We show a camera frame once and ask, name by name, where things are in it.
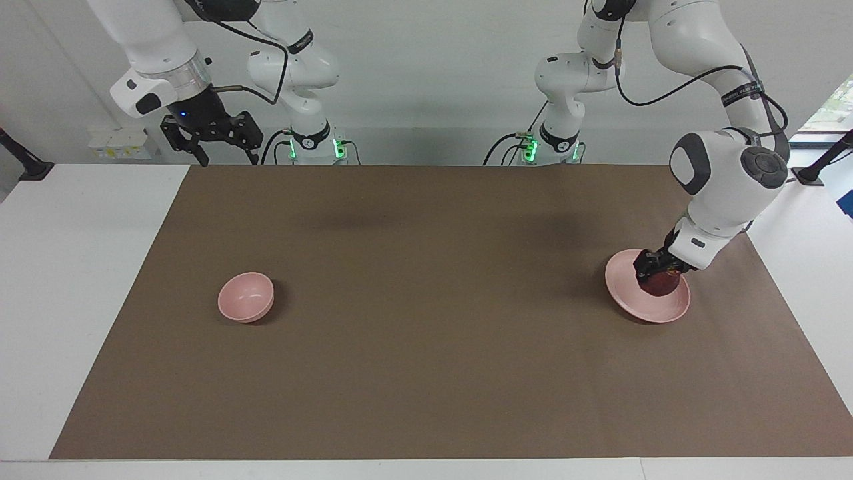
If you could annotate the pink bowl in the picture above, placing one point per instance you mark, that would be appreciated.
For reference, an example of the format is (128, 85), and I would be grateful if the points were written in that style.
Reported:
(245, 296)

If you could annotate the pink plate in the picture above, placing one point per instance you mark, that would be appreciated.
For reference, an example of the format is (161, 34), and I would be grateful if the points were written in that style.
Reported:
(650, 308)

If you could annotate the window with dark frame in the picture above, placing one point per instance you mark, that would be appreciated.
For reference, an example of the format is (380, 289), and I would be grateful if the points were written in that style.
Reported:
(833, 110)

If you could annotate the dark red apple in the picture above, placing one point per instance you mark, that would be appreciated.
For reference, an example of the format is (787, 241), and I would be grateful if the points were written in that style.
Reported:
(661, 286)

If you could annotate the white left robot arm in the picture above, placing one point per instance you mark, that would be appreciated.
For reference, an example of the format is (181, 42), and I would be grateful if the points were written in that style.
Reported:
(720, 193)

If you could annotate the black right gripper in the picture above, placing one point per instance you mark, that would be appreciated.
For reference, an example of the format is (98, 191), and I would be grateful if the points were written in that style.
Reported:
(200, 113)

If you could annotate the brown paper table mat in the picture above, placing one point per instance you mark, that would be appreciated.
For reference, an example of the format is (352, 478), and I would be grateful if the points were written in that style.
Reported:
(426, 333)

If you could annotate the white wall socket box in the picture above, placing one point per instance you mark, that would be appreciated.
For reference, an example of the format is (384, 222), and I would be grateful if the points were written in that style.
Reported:
(116, 143)

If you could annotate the blue object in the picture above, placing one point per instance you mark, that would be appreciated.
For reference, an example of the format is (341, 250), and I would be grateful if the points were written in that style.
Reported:
(848, 203)

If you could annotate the black camera stand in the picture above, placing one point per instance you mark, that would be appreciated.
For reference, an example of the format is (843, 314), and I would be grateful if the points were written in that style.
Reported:
(816, 172)
(30, 166)

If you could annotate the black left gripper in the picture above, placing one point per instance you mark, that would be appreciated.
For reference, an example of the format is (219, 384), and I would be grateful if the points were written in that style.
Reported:
(666, 256)

